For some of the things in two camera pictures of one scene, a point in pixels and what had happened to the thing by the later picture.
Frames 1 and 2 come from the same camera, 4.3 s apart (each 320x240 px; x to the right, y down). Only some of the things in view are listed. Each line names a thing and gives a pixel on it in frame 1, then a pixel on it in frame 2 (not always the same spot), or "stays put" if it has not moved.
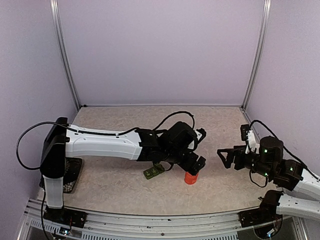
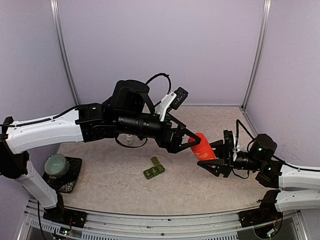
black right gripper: x=232 y=153 to x=221 y=167
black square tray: x=72 y=166 stays put
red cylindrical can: x=190 y=179 to x=203 y=151
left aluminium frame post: x=57 y=29 stays put
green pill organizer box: x=155 y=170 stays put
